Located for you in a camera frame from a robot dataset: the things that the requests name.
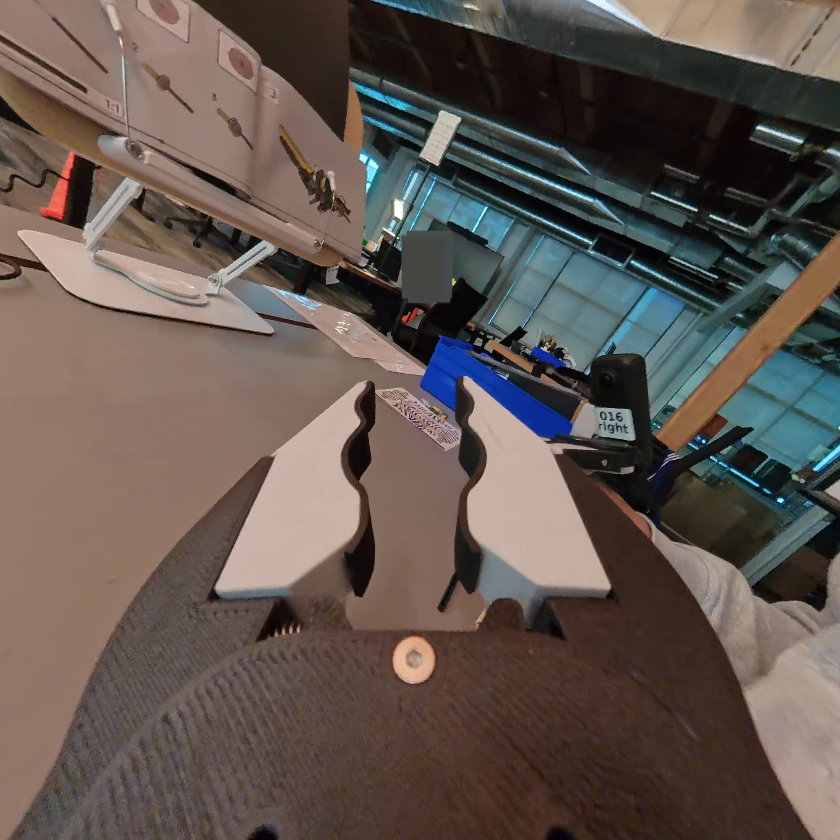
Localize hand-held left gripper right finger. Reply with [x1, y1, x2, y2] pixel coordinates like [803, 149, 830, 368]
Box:
[453, 376, 616, 621]

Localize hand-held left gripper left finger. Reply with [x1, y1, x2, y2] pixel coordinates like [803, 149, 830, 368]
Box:
[215, 379, 378, 614]

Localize book stand with black board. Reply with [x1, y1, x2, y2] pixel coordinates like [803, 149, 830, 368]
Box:
[16, 0, 366, 337]

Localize white lego instruction booklet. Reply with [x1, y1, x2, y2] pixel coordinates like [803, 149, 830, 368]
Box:
[0, 0, 366, 260]

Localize person's right hand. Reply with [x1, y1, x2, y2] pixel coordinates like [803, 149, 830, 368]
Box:
[596, 475, 652, 521]

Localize blue bin with square tag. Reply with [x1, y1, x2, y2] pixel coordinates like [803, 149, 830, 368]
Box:
[420, 335, 589, 442]

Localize zebra striped sticker sheet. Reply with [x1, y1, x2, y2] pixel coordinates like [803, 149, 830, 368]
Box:
[373, 387, 464, 452]

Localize large black monitor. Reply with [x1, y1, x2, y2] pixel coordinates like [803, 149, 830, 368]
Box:
[430, 220, 506, 293]

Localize white printed paper sheet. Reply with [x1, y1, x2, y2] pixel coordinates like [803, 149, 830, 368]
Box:
[268, 285, 429, 379]

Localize black office chair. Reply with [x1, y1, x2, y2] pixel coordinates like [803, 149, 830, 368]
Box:
[164, 209, 221, 249]

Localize hanging paper sign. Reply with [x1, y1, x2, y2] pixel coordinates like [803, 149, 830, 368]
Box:
[419, 110, 463, 167]

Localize orange traffic cone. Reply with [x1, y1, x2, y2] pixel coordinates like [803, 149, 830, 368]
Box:
[39, 151, 98, 222]

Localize wooden post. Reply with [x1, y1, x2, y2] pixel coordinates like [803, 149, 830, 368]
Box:
[656, 235, 840, 454]

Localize metal air duct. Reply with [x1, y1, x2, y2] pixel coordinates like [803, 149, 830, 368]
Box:
[351, 66, 595, 178]

